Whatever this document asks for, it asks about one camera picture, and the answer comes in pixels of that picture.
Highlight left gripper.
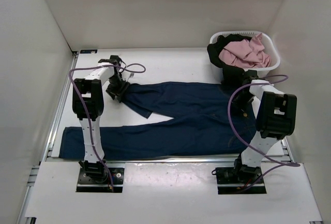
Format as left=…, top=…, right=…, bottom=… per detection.
left=106, top=74, right=131, bottom=102

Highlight aluminium table frame rail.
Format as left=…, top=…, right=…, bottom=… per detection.
left=15, top=49, right=324, bottom=224

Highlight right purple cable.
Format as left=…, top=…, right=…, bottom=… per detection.
left=227, top=74, right=302, bottom=186

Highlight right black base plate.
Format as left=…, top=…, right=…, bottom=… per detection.
left=212, top=164, right=267, bottom=195

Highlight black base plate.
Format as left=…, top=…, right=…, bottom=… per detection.
left=76, top=161, right=125, bottom=193
left=212, top=164, right=267, bottom=195

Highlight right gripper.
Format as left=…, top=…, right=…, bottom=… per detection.
left=227, top=88, right=254, bottom=115

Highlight dark blue denim trousers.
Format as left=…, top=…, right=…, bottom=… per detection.
left=58, top=81, right=259, bottom=160

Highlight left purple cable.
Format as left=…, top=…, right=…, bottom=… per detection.
left=68, top=63, right=147, bottom=192

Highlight white laundry basket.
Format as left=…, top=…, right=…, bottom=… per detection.
left=209, top=31, right=280, bottom=82

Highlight purple cable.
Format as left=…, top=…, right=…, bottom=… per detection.
left=227, top=74, right=302, bottom=186
left=68, top=63, right=147, bottom=192

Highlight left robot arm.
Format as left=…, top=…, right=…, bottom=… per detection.
left=68, top=55, right=123, bottom=188

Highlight dark label sticker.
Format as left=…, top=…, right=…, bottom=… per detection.
left=80, top=49, right=98, bottom=54

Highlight white foam cover board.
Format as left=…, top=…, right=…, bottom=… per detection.
left=25, top=162, right=322, bottom=223

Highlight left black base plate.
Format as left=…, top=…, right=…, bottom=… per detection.
left=76, top=161, right=125, bottom=193

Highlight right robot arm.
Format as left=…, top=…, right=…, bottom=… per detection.
left=111, top=78, right=297, bottom=183

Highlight pink garment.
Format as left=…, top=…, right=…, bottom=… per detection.
left=219, top=33, right=271, bottom=69

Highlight black garment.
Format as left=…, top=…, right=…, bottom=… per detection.
left=207, top=34, right=251, bottom=87

